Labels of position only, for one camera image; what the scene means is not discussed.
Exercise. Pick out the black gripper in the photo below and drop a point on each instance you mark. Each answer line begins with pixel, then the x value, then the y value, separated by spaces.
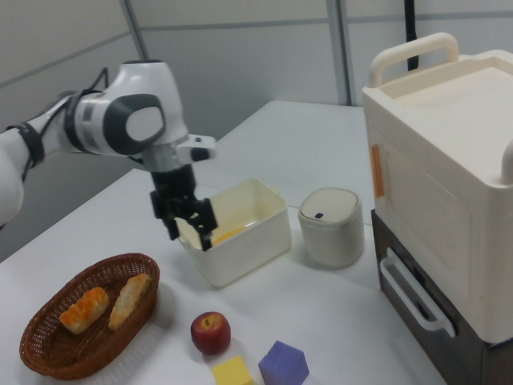
pixel 174 182

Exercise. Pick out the golden ridged bread loaf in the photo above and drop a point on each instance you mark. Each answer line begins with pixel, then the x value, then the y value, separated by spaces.
pixel 85 309

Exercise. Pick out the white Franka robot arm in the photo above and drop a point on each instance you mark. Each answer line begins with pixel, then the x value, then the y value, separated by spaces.
pixel 140 108

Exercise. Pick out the long bread roll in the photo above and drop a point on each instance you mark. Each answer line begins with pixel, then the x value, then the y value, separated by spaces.
pixel 130 298

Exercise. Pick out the brown oval wicker basket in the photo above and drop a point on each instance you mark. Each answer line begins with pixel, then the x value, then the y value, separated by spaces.
pixel 60 353

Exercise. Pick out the yellow item inside box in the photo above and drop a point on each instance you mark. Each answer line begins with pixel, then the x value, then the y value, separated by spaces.
pixel 228 236

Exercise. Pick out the white open plastic box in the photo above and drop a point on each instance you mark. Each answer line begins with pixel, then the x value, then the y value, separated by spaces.
pixel 248 256

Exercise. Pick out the red apple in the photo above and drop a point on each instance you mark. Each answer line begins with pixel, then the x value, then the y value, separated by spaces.
pixel 210 333

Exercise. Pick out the small cream lidded bin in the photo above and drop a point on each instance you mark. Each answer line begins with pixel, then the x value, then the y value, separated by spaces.
pixel 330 232

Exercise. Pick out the yellow foam cube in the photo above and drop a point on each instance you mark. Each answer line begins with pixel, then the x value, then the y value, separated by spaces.
pixel 232 371

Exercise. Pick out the purple foam cube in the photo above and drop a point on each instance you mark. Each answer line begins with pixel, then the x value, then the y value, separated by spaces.
pixel 284 365

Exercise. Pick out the large cream plastic cabinet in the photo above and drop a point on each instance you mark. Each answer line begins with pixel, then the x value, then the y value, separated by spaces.
pixel 441 168

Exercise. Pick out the black background pole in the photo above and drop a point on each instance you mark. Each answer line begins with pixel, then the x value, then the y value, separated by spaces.
pixel 410 36

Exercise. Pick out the dark brown drawer unit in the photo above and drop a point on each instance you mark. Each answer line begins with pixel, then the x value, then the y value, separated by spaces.
pixel 473 361

